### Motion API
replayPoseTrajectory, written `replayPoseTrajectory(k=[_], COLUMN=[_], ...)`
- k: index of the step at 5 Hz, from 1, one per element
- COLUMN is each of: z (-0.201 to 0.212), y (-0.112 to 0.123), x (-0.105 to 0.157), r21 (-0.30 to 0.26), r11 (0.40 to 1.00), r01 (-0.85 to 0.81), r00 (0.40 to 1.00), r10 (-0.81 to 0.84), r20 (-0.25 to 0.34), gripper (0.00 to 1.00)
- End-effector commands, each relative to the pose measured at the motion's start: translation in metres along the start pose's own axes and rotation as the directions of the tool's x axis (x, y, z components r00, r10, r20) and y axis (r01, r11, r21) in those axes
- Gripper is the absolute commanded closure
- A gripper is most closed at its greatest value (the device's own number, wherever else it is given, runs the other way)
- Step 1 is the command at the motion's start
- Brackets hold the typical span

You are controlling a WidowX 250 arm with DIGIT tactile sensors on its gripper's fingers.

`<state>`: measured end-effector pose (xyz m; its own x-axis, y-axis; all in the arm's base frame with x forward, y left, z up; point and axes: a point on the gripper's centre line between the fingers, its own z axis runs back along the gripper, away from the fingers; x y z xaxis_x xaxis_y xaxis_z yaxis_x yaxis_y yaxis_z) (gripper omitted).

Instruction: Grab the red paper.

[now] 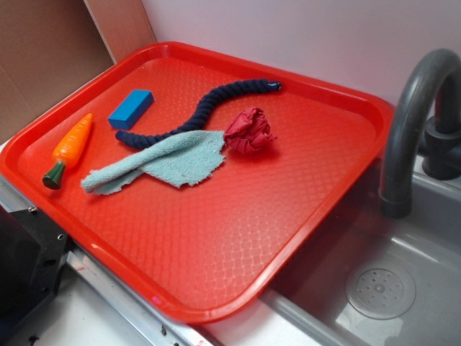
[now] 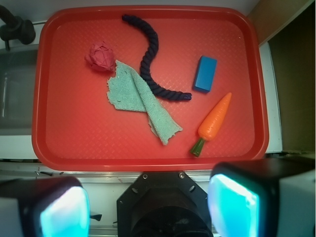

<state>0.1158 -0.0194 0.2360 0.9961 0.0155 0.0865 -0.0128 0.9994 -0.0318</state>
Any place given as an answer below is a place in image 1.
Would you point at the red plastic tray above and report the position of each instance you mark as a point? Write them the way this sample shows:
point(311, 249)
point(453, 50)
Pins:
point(199, 254)

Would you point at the crumpled red paper ball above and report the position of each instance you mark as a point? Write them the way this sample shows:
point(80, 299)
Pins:
point(249, 132)

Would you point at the light blue towel cloth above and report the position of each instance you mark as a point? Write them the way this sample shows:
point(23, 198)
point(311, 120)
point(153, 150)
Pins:
point(183, 159)

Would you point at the blue rectangular block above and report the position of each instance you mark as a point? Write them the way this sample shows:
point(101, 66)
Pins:
point(131, 109)

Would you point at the orange toy carrot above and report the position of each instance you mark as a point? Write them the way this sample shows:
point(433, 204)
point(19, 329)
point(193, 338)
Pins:
point(67, 153)

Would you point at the grey plastic sink basin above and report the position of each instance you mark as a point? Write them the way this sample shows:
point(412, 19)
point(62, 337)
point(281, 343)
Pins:
point(310, 289)

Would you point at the round sink drain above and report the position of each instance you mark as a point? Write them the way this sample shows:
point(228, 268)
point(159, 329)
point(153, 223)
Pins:
point(379, 292)

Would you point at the grey curved faucet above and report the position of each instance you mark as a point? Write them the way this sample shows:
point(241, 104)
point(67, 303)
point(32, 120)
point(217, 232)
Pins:
point(426, 122)

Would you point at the brown cardboard panel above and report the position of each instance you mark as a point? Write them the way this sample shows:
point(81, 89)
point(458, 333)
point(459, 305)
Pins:
point(49, 49)

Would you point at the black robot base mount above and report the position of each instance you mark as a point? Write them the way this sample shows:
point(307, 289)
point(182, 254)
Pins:
point(33, 252)

